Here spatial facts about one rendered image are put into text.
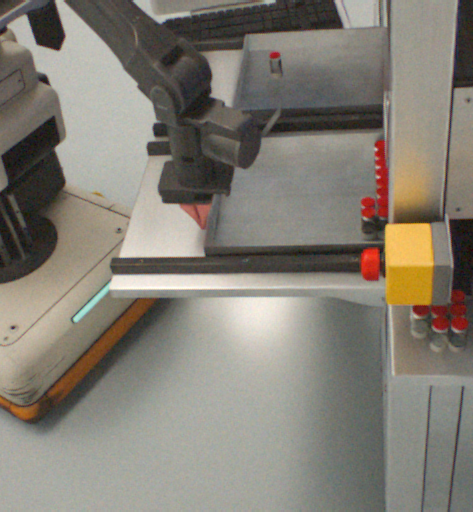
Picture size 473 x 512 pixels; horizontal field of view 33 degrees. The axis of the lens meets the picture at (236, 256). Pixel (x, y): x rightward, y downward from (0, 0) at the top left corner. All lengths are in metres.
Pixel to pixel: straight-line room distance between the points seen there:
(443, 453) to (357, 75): 0.69
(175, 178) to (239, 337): 1.14
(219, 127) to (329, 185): 0.31
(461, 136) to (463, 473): 0.72
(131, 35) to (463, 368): 0.58
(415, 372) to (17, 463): 1.34
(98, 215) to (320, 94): 0.97
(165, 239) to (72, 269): 0.92
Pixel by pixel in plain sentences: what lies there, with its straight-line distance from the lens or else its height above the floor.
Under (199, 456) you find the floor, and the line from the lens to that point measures 2.02.
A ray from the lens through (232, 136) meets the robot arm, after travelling 1.02.
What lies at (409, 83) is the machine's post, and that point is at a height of 1.21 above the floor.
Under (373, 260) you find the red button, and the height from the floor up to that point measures 1.01.
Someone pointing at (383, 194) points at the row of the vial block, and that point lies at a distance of 1.18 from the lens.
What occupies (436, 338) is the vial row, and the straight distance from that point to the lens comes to 1.02.
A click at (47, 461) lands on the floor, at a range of 2.12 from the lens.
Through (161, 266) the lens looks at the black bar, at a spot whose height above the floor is 0.90.
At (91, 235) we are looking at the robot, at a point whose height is 0.28.
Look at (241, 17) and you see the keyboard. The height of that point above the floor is 0.83.
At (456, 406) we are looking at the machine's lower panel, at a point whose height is 0.63.
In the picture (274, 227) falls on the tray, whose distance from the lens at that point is 1.21.
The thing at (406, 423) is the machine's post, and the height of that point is 0.58.
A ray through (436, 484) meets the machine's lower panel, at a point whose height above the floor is 0.39.
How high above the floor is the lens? 1.69
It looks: 44 degrees down
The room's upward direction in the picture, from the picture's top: 10 degrees counter-clockwise
